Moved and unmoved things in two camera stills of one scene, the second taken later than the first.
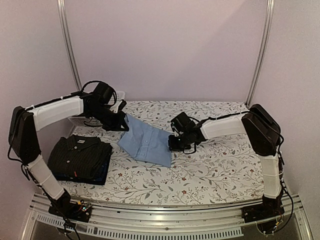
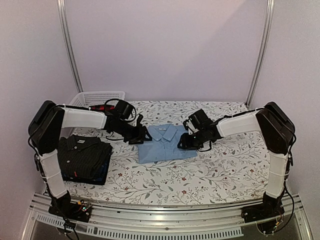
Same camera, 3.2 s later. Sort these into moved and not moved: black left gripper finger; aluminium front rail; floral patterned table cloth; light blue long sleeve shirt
Moved: black left gripper finger; light blue long sleeve shirt
Not moved: aluminium front rail; floral patterned table cloth
